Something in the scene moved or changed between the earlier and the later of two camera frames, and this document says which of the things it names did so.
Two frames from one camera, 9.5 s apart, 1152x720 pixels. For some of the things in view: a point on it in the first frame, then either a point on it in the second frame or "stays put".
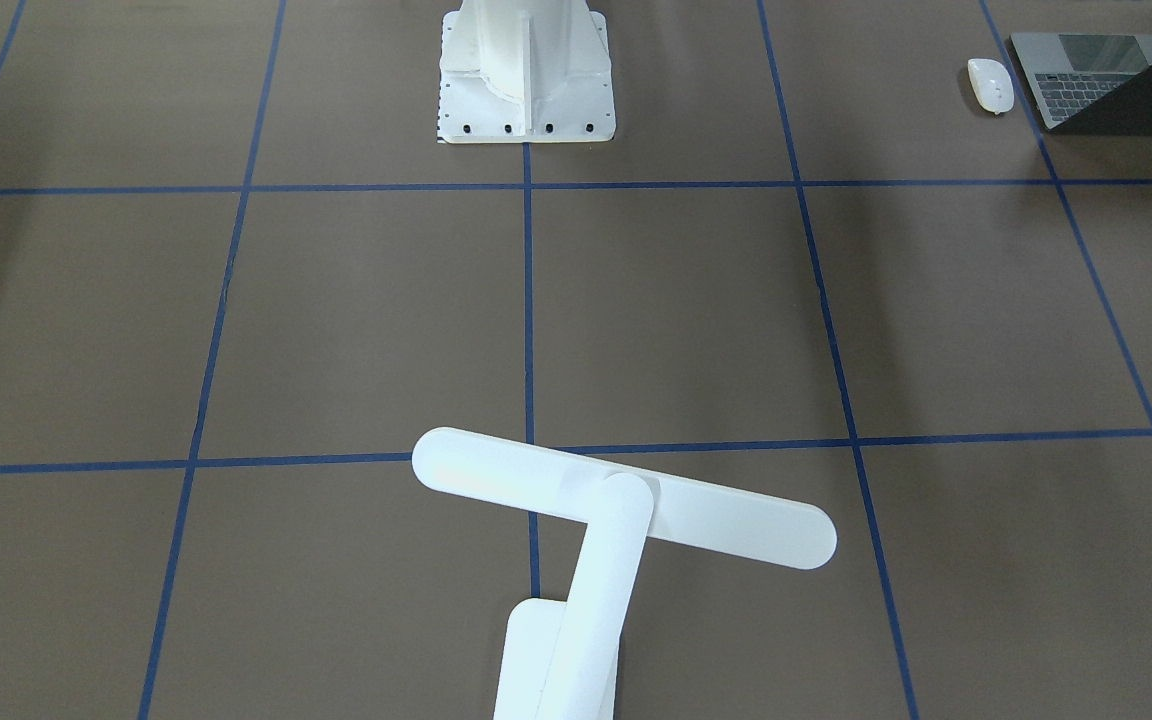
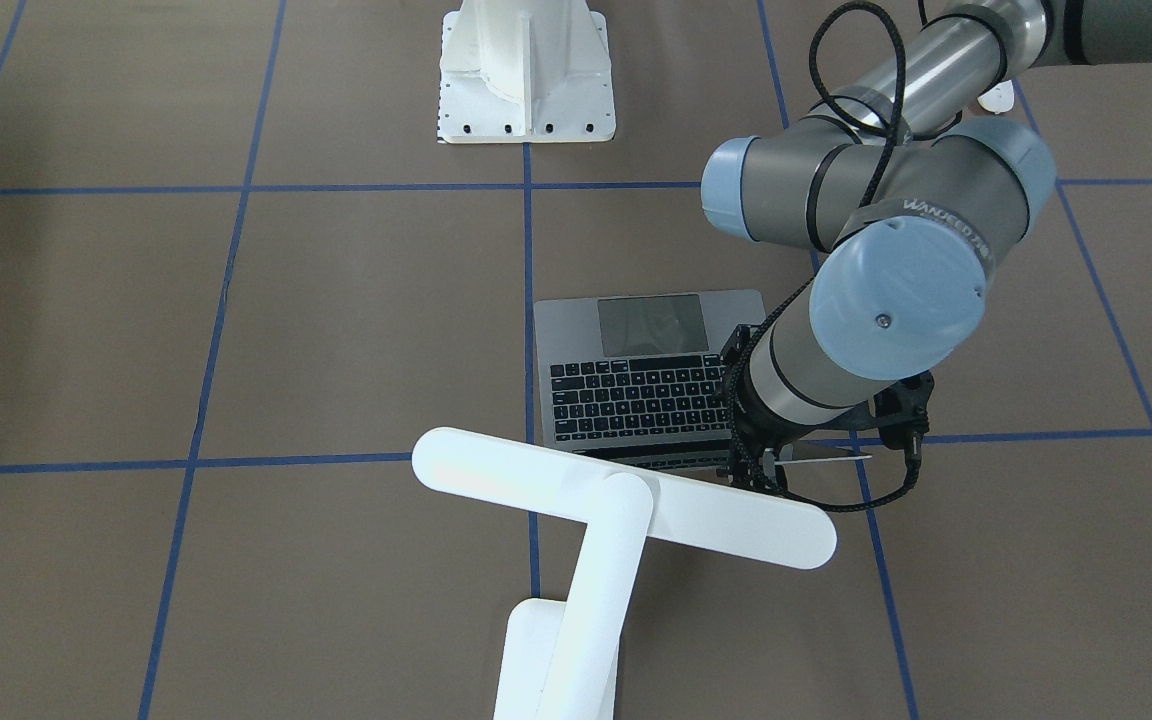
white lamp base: [559, 659] stays put
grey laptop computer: [1129, 84] -> [637, 376]
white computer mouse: [992, 84] stays put
